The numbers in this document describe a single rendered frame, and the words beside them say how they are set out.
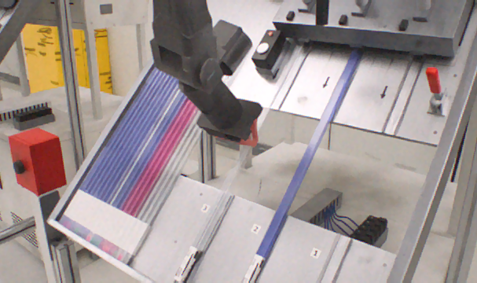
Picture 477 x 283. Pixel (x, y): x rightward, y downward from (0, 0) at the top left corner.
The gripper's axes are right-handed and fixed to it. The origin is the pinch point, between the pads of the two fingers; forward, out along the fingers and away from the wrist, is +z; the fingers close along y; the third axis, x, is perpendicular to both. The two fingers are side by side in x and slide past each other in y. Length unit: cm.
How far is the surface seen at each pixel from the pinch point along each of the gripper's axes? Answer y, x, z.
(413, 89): -23.5, -17.0, 2.1
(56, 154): 68, 15, 13
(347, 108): -14.0, -10.9, 1.9
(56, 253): 40, 36, 8
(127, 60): 260, -96, 149
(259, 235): -9.3, 14.8, 1.2
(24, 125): 128, 8, 32
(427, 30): -24.0, -24.8, -3.6
